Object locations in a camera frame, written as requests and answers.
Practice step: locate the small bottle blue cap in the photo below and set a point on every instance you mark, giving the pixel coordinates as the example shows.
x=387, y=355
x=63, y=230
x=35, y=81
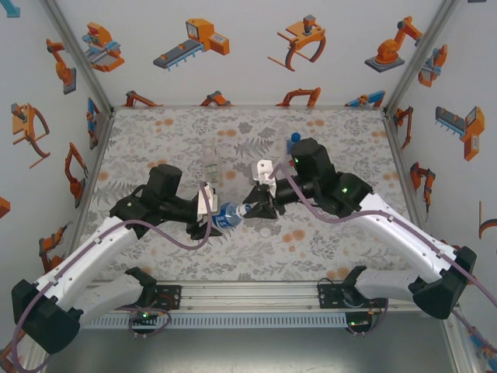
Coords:
x=289, y=147

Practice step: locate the clear bottle dark blue label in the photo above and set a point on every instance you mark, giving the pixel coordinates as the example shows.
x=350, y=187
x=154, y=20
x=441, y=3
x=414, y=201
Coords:
x=227, y=219

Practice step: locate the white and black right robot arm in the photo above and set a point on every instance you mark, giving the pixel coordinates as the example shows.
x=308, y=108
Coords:
x=411, y=237

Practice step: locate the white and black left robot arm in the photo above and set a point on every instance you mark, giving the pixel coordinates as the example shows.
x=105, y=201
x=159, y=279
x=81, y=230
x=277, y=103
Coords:
x=93, y=252

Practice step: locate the floral patterned table mat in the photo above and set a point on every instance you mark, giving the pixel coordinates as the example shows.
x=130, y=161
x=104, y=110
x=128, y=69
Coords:
x=248, y=264

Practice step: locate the green-lit circuit board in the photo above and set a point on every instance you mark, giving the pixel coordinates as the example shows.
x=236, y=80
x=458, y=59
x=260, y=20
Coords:
x=143, y=318
x=358, y=322

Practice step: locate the aluminium side rail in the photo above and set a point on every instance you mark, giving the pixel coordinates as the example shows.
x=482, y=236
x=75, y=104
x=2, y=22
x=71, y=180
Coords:
x=98, y=157
x=405, y=175

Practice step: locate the aluminium front rail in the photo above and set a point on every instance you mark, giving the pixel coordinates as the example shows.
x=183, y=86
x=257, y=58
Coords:
x=248, y=297

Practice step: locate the aluminium frame post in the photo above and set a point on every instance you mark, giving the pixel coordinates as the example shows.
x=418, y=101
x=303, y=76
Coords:
x=462, y=349
x=35, y=366
x=77, y=58
x=423, y=58

